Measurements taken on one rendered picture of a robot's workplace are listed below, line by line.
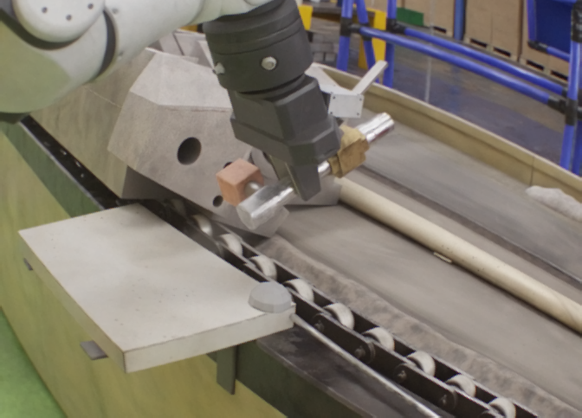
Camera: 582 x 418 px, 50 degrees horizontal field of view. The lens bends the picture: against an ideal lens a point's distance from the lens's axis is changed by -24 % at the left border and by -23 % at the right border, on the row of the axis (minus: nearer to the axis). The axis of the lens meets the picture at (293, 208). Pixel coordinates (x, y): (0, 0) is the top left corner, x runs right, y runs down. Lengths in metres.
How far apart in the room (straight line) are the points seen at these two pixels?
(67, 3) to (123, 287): 0.43
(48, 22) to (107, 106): 0.64
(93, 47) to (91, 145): 0.62
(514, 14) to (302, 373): 10.46
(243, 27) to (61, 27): 0.26
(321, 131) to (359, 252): 0.37
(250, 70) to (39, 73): 0.27
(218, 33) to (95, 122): 0.46
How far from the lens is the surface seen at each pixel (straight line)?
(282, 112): 0.66
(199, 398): 0.91
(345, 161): 0.77
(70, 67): 0.44
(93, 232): 0.90
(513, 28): 11.05
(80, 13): 0.42
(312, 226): 1.09
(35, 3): 0.41
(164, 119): 0.85
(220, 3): 0.56
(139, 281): 0.79
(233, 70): 0.65
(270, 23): 0.63
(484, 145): 1.55
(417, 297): 0.93
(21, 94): 0.46
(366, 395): 0.69
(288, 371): 0.73
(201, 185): 0.91
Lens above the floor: 1.16
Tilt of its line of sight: 21 degrees down
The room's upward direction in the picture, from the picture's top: 7 degrees clockwise
